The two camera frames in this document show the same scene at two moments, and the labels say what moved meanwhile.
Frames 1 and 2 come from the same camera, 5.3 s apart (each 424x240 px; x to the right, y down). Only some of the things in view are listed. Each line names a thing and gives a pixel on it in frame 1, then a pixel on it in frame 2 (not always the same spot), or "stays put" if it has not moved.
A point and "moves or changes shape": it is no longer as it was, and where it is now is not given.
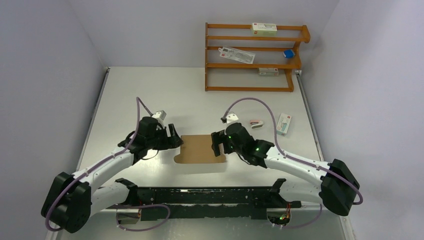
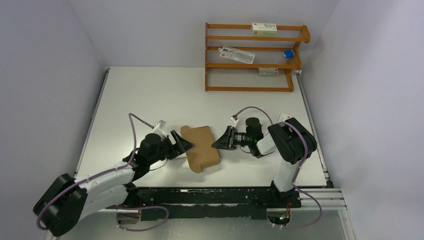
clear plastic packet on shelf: x=246 y=57 stays put
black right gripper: x=217 y=138 → x=227 y=140
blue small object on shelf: x=289 y=53 stays put
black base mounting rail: x=157 y=204 stays put
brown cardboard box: x=197 y=149 moves or changes shape
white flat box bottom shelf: x=268 y=72 stays put
